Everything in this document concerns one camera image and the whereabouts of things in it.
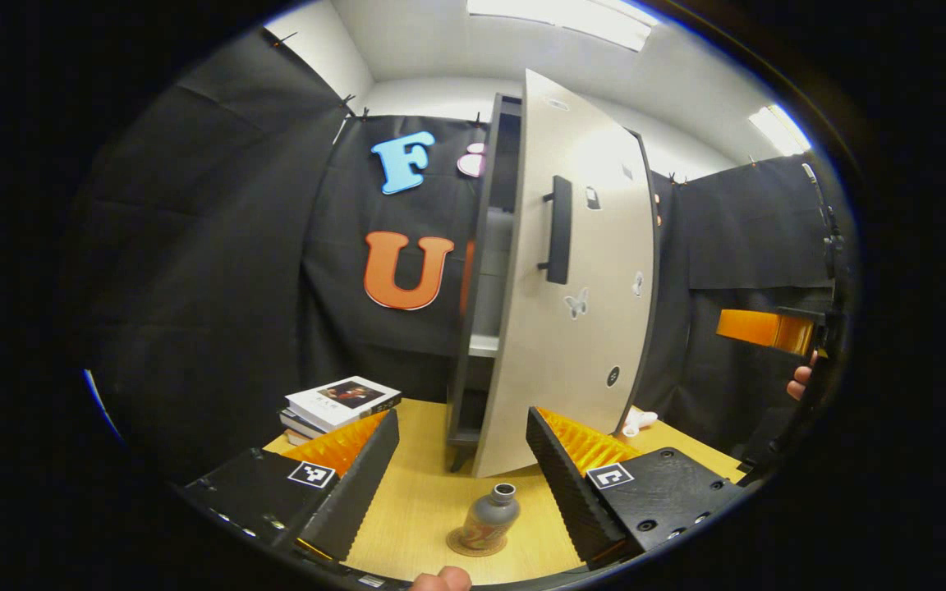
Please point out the grey book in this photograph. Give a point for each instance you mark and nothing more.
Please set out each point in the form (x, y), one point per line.
(300, 427)

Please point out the silver pink label bottle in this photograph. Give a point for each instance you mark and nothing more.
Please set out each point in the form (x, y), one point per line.
(493, 517)

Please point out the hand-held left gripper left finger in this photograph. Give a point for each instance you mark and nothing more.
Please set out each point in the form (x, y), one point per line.
(358, 492)

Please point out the black backdrop cloth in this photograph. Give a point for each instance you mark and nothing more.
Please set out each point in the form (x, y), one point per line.
(210, 287)

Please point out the beige cabinet door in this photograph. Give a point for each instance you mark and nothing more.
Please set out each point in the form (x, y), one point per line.
(571, 369)

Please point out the small ceiling light panel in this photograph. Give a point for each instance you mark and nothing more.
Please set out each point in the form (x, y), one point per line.
(781, 129)

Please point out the round cork coaster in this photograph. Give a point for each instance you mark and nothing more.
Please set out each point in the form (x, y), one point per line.
(456, 542)

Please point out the small pale pink object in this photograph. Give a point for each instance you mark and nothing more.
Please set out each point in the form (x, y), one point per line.
(633, 423)

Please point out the long ceiling light panel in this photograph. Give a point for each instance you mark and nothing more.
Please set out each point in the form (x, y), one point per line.
(563, 18)

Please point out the white cover book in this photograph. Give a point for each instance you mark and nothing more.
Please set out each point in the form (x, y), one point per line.
(342, 398)

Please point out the grey cabinet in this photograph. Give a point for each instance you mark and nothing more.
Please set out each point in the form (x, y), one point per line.
(485, 287)

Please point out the white cabinet shelf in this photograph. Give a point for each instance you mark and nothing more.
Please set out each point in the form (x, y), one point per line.
(483, 345)

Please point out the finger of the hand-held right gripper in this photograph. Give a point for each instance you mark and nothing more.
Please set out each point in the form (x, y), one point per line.
(760, 328)

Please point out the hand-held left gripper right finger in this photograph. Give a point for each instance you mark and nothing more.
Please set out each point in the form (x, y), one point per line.
(567, 492)

